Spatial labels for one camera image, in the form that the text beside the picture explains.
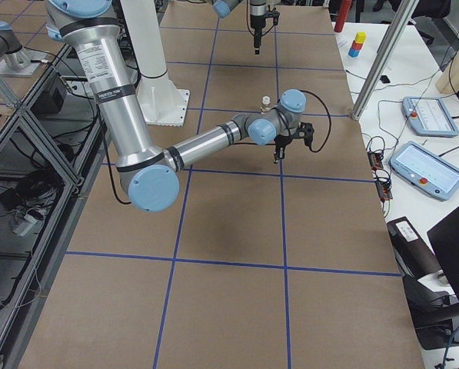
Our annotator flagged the blue toy block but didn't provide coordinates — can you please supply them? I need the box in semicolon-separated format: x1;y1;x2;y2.
348;48;360;58

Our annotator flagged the far teach pendant tablet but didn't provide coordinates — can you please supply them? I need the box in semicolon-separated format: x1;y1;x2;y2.
402;96;459;138

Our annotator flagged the orange circuit board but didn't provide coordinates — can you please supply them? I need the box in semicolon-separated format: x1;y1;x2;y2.
368;151;384;171

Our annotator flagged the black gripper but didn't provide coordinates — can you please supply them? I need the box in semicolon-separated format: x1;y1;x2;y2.
251;27;263;55
273;135;294;164

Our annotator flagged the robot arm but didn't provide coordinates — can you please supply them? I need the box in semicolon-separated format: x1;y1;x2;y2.
45;1;306;212
211;0;280;55

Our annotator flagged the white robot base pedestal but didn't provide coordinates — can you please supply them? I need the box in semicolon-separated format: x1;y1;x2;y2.
121;0;190;127

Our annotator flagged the near teach pendant tablet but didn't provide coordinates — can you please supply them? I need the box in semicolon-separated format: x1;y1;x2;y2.
390;141;459;201

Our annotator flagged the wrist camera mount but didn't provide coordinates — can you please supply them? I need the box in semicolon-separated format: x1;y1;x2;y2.
265;8;280;27
295;122;314;151

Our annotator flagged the white brass PPR ball valve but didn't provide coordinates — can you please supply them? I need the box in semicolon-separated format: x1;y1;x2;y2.
260;95;271;114

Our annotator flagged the small black box device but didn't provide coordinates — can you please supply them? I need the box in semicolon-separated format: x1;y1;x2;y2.
380;75;390;84

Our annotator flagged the red toy block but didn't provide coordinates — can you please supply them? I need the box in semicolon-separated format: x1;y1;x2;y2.
351;41;363;51

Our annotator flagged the aluminium frame rack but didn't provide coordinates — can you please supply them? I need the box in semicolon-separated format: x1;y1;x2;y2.
0;46;102;368

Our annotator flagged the yellow toy block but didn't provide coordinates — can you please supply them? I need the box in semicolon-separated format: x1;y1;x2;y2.
354;32;367;45

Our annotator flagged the teach pendant tablet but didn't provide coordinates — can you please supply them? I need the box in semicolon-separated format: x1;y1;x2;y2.
390;141;459;201
402;96;459;138

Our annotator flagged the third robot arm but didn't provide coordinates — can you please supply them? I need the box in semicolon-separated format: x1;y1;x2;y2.
0;21;48;78

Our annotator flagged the aluminium frame post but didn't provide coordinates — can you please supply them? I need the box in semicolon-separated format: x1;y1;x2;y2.
351;0;419;121

